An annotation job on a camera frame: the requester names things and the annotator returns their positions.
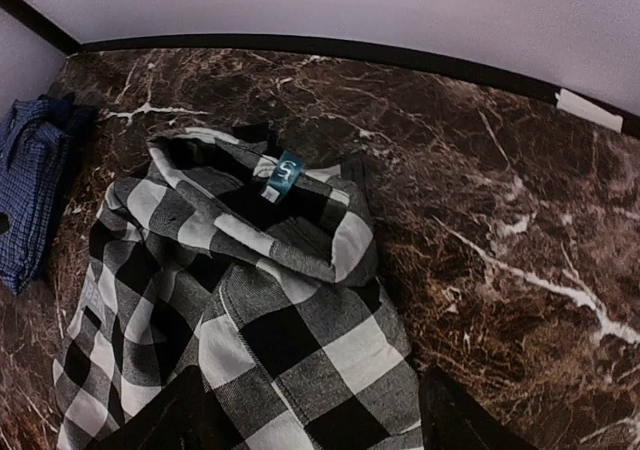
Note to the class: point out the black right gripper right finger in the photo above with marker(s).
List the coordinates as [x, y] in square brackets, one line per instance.
[452, 419]

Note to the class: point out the white tape strip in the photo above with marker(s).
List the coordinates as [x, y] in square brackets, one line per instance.
[578, 106]

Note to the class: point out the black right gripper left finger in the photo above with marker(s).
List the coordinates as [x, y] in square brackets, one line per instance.
[172, 420]

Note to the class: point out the folded blue checked shirt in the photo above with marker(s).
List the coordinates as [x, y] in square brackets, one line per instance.
[37, 139]

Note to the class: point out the black left corner post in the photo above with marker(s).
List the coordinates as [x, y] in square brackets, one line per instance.
[39, 24]

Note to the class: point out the black white plaid shirt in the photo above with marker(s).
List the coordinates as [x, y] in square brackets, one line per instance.
[227, 254]

